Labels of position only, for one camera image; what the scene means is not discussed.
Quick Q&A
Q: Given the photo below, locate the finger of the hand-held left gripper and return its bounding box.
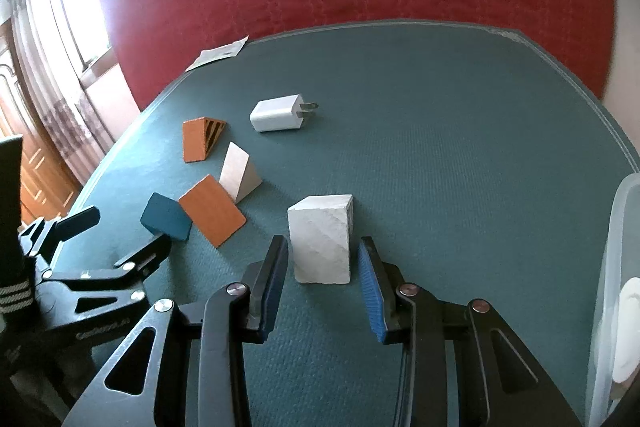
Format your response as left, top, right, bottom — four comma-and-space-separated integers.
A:
42, 232, 173, 303
20, 206, 102, 260

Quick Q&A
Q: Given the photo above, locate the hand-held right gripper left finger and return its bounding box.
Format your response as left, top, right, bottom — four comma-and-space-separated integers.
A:
70, 234, 291, 427

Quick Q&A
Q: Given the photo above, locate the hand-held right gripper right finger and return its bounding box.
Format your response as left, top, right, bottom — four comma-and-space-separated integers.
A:
356, 236, 583, 427

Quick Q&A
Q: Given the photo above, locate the blue wedge block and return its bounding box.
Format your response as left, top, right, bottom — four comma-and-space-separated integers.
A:
140, 193, 193, 242

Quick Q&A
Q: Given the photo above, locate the white black-striped wedge block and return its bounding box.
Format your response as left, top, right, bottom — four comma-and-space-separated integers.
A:
287, 193, 355, 285

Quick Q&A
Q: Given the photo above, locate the orange black-striped wedge block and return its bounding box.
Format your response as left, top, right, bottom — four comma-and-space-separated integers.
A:
181, 116, 228, 164
178, 174, 247, 249

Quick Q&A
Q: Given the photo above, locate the clear plastic storage box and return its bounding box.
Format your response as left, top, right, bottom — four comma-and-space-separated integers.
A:
582, 172, 640, 427

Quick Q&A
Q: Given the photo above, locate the brown wooden door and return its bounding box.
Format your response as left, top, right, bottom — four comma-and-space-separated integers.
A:
0, 19, 81, 223

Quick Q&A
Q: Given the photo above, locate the patterned window curtain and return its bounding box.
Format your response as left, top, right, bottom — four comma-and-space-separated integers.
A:
5, 0, 116, 188

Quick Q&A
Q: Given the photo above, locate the white beige wedge block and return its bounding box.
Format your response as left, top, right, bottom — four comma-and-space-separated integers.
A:
219, 142, 263, 205

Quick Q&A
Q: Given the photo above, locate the white plug charger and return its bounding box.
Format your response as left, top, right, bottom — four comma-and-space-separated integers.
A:
250, 94, 321, 134

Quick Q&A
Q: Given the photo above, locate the white paper sheet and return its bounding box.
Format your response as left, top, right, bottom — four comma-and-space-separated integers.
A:
185, 35, 250, 72

